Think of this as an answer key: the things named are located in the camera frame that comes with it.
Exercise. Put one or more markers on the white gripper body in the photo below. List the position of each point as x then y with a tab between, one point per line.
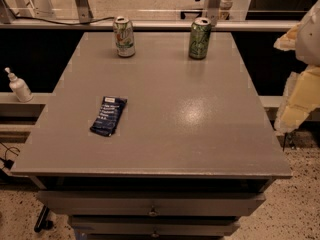
310	39

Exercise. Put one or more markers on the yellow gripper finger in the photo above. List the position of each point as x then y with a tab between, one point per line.
301	96
288	40

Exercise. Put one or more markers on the blue rxbar blueberry wrapper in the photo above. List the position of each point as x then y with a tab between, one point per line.
109	115

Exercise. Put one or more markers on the green soda can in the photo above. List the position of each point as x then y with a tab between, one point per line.
199	37

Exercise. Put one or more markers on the white 7up soda can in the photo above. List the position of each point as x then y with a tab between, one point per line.
124	36

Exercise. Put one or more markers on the grey upper drawer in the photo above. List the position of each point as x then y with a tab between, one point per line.
151	204

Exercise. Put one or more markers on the grey drawer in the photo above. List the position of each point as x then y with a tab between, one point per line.
151	204
165	226

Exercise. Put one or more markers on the grey lower drawer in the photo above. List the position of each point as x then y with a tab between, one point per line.
165	226

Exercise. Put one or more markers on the white pump bottle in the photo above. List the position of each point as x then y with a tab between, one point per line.
19	87

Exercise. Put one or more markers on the black caster wheel leg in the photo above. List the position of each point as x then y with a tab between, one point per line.
43	223

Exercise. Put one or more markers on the metal frame leg right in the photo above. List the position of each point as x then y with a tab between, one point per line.
211	10

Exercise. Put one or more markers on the metal frame leg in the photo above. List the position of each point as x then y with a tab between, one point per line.
211	10
84	11

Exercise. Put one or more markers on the metal frame leg left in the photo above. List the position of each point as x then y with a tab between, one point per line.
84	11

